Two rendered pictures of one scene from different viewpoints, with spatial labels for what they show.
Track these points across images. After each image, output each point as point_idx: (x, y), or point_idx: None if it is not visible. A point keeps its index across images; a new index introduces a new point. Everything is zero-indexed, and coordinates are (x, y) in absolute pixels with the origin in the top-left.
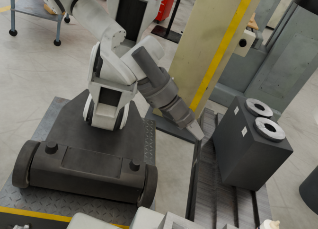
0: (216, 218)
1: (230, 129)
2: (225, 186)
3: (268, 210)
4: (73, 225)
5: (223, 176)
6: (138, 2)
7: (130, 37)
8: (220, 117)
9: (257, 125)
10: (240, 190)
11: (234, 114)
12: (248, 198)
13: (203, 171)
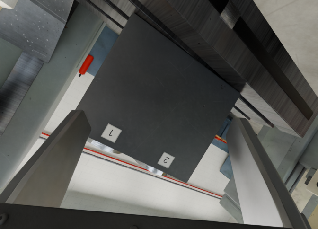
0: None
1: (167, 123)
2: (129, 11)
3: (103, 20)
4: None
5: (137, 28)
6: None
7: None
8: (262, 121)
9: (97, 147)
10: (125, 21)
11: (169, 151)
12: (114, 18)
13: (162, 7)
